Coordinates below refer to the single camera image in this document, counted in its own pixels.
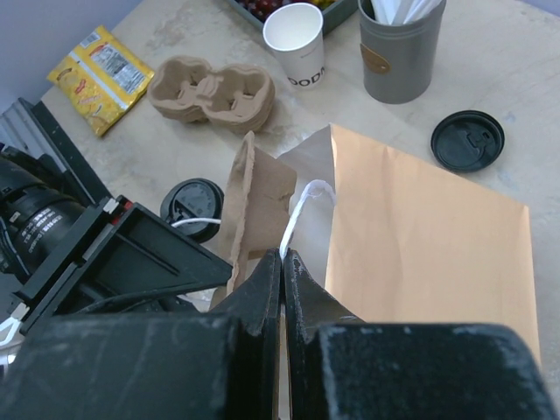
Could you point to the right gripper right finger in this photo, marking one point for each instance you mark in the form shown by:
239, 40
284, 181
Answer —
342, 367

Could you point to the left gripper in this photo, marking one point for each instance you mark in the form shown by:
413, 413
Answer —
109, 258

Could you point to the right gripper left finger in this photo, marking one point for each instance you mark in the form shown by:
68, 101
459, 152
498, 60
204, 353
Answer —
222, 364

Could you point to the black cup lid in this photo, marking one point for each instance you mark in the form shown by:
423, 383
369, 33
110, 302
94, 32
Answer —
195, 198
467, 141

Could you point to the brown paper bag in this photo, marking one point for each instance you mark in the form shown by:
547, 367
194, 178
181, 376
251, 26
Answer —
398, 240

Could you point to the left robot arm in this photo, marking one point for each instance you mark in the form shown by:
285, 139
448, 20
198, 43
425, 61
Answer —
17, 182

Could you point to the yellow snack bag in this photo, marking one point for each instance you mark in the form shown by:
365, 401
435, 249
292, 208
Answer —
102, 78

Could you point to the brown cardboard cup carrier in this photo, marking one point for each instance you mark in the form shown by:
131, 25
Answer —
237, 97

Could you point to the grey straw holder cup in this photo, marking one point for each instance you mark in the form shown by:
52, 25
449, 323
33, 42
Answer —
398, 60

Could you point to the white paper straws bundle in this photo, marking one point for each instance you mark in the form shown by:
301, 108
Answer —
402, 12

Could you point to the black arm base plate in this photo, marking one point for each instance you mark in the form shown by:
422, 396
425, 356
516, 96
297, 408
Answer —
32, 138

